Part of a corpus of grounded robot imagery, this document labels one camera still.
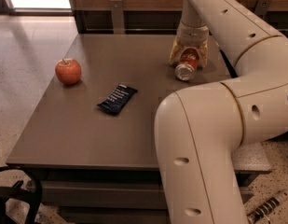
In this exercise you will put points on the right metal wall bracket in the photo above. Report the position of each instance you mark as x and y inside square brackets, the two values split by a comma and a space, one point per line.
[261, 7]

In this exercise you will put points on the dark blue snack bar wrapper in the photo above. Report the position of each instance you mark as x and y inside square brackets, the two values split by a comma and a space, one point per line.
[119, 97]

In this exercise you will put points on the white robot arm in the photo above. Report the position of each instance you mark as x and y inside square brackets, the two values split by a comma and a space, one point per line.
[197, 128]

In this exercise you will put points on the metal wall bracket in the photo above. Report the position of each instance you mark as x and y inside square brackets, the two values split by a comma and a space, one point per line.
[261, 7]
[117, 14]

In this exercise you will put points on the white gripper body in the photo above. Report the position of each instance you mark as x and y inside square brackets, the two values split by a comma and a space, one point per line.
[192, 35]

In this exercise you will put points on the grey cabinet with drawers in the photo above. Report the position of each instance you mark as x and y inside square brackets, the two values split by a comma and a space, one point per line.
[102, 163]

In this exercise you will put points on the red coke can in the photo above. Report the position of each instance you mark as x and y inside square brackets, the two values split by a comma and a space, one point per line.
[187, 67]

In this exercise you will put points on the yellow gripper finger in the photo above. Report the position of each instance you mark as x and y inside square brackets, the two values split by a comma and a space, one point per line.
[203, 54]
[176, 49]

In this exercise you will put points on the left metal wall bracket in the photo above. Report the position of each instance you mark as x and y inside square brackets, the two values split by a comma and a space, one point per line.
[117, 14]

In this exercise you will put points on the red apple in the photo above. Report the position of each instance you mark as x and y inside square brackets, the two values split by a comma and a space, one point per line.
[68, 71]

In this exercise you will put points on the striped tube on floor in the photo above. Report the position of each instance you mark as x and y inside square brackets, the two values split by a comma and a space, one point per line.
[266, 208]

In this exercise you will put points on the black chair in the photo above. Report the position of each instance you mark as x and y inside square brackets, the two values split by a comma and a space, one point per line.
[16, 192]

